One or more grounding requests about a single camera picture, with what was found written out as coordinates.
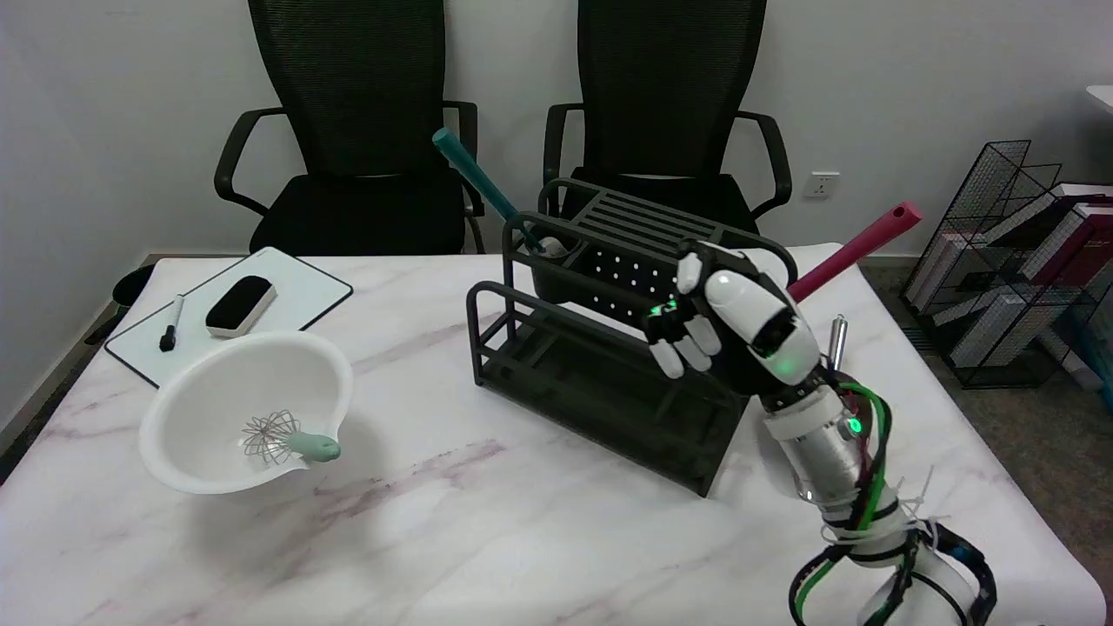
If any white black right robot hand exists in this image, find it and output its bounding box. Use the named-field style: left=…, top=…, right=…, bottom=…
left=643, top=242, right=823, bottom=399

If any blue sponge bottle brush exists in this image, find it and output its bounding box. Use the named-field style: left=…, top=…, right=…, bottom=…
left=432, top=128, right=571, bottom=259

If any pink bottle brush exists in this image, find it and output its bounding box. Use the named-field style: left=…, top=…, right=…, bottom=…
left=787, top=202, right=923, bottom=303

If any black metal dish rack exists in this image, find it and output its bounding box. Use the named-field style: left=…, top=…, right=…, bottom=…
left=466, top=177, right=799, bottom=498

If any black mesh office chair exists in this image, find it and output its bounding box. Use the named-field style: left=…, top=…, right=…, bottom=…
left=214, top=0, right=486, bottom=256
left=543, top=0, right=793, bottom=236

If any white book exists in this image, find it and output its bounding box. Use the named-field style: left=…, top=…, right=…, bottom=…
left=950, top=291, right=1049, bottom=368

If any dark purple book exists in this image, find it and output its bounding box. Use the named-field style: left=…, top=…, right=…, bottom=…
left=1000, top=193, right=1113, bottom=253

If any red book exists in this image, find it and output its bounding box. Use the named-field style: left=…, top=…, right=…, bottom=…
left=1039, top=209, right=1113, bottom=290

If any small white whiteboard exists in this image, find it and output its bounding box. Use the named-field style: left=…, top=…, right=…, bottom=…
left=104, top=246, right=354, bottom=389

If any black whiteboard eraser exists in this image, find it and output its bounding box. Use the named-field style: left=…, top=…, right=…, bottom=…
left=205, top=276, right=277, bottom=339

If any white plastic mixing bowl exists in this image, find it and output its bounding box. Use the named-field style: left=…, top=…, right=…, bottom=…
left=139, top=330, right=355, bottom=496

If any black whiteboard marker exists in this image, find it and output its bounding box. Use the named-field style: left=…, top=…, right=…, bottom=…
left=159, top=294, right=186, bottom=353

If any green robot cable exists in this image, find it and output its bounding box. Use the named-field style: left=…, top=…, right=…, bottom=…
left=796, top=381, right=894, bottom=614

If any black wire book rack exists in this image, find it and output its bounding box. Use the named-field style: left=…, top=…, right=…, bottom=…
left=900, top=139, right=1113, bottom=390

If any black cable with blue connector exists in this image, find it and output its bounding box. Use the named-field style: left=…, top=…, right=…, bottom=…
left=861, top=520, right=998, bottom=626

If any mint handled wire whisk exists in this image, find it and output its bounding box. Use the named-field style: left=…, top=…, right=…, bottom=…
left=241, top=410, right=342, bottom=464

